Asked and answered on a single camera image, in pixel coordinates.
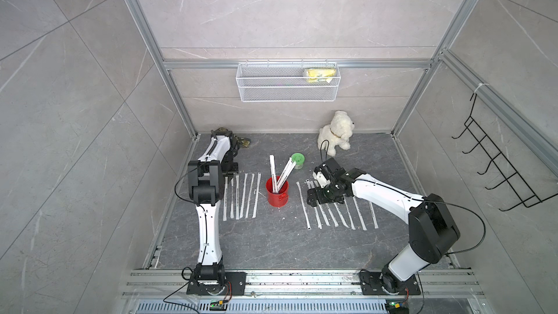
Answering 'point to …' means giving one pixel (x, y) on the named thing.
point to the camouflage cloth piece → (244, 142)
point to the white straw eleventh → (243, 198)
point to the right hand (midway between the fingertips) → (318, 199)
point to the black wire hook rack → (494, 153)
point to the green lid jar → (299, 158)
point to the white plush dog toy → (337, 132)
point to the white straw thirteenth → (232, 198)
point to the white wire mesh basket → (288, 82)
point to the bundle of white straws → (277, 184)
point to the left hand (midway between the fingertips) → (228, 178)
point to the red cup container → (277, 199)
